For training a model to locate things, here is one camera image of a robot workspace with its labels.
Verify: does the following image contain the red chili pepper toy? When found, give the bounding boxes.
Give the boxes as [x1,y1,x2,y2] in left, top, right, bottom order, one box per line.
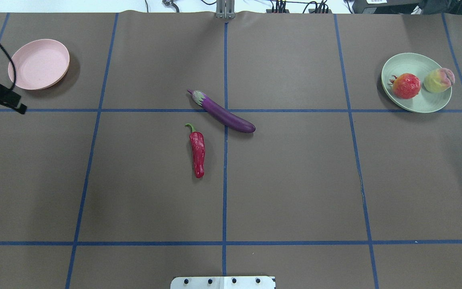
[185,123,206,179]

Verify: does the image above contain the peach toy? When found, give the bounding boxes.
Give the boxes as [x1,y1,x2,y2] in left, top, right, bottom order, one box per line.
[423,68,456,93]

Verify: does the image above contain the pink plate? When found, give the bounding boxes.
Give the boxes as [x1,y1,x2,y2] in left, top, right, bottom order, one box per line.
[8,39,70,90]

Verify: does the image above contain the red pomegranate toy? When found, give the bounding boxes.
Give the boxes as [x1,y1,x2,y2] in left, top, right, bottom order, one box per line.
[389,73,421,100]

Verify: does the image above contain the green plate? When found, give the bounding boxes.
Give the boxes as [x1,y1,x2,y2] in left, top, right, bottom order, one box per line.
[380,53,456,113]

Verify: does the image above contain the aluminium frame post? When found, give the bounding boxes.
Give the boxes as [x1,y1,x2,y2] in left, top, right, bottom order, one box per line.
[216,0,236,19]

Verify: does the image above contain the purple eggplant toy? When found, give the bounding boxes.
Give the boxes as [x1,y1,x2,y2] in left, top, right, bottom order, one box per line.
[187,89,255,133]

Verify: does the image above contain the white pedestal column base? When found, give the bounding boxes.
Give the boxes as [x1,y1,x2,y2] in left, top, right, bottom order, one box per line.
[170,276,276,289]

